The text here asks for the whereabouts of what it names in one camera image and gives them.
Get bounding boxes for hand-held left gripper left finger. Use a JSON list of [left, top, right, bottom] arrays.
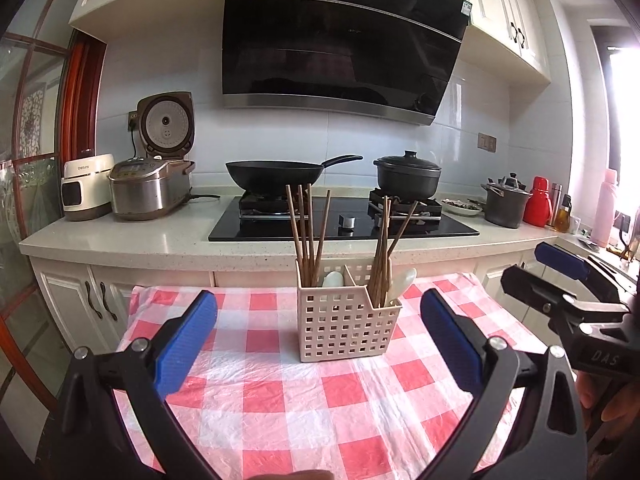
[[47, 289, 221, 480]]

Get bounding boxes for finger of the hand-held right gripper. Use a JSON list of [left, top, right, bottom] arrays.
[[501, 265, 630, 335], [534, 241, 632, 303]]

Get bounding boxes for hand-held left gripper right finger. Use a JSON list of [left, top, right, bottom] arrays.
[[420, 288, 589, 480]]

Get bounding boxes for cream plastic utensil basket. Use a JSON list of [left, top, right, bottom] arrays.
[[296, 259, 403, 364]]

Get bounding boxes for bunch of wooden chopsticks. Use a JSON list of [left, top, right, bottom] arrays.
[[285, 183, 420, 308]]

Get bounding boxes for person's right hand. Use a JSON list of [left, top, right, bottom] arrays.
[[574, 375, 627, 412]]

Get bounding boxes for person's left hand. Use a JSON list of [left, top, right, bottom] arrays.
[[244, 468, 334, 480]]

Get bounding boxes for amber oil bottle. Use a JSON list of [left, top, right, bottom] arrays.
[[556, 194, 572, 233]]

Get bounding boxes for red thermos jug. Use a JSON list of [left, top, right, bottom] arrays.
[[523, 176, 552, 227]]

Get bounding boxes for pink water bottle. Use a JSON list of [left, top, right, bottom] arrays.
[[591, 169, 618, 248]]

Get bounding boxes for dark metal tool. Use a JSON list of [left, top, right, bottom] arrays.
[[617, 212, 639, 261]]

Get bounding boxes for red white checkered tablecloth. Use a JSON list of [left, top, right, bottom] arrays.
[[114, 272, 551, 480]]

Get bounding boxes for grey lidded stockpot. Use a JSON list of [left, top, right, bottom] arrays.
[[481, 172, 532, 229]]

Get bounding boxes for plate of food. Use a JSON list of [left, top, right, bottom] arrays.
[[441, 198, 485, 217]]

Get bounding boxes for white stone countertop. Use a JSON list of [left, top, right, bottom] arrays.
[[19, 195, 640, 281]]

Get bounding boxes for white base cabinets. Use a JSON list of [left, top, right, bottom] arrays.
[[30, 252, 556, 346]]

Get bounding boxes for black glass gas cooktop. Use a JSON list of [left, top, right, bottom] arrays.
[[208, 189, 481, 242]]

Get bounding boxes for silver rice cooker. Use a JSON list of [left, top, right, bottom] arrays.
[[108, 91, 196, 222]]

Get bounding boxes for bright window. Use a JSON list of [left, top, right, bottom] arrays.
[[590, 25, 640, 211]]

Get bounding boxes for black lidded pot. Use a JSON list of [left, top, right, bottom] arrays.
[[373, 150, 443, 200]]

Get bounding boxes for small white cooker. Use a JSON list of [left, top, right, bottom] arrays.
[[61, 153, 116, 222]]

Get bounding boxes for black wok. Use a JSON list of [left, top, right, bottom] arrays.
[[225, 155, 363, 194]]

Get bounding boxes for white upper cabinet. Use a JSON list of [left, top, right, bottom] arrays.
[[68, 0, 228, 43], [457, 0, 552, 86]]

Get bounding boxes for red framed glass door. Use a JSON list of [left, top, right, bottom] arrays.
[[0, 0, 108, 411]]

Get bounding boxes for black range hood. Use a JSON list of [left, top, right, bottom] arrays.
[[221, 0, 473, 127]]

